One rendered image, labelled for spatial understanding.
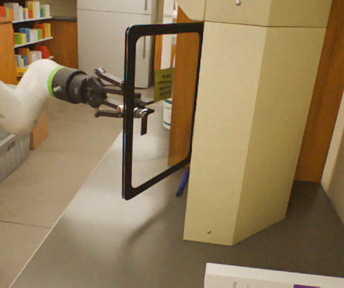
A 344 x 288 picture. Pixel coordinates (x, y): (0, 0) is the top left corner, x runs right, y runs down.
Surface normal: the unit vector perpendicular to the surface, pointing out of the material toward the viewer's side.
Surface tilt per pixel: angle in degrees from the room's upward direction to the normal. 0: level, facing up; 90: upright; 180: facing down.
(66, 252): 0
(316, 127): 90
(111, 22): 90
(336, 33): 90
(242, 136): 90
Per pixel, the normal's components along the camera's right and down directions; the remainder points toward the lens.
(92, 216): 0.07, -0.92
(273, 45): 0.62, 0.34
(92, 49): -0.12, 0.37
